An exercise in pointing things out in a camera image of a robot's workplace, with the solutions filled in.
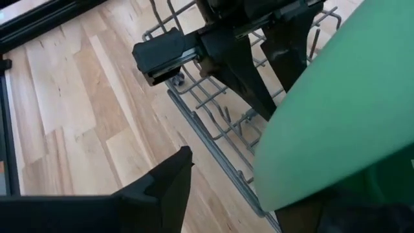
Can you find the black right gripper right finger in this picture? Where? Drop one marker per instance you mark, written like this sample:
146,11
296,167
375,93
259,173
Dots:
339,217

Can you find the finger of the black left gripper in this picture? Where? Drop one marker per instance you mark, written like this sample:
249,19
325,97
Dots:
289,48
239,71

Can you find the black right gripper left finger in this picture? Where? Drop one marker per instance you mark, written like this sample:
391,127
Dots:
129,210

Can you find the teal plate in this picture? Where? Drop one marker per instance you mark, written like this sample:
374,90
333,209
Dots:
388,174

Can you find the light green plate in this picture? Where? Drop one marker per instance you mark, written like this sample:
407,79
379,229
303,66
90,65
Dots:
339,113

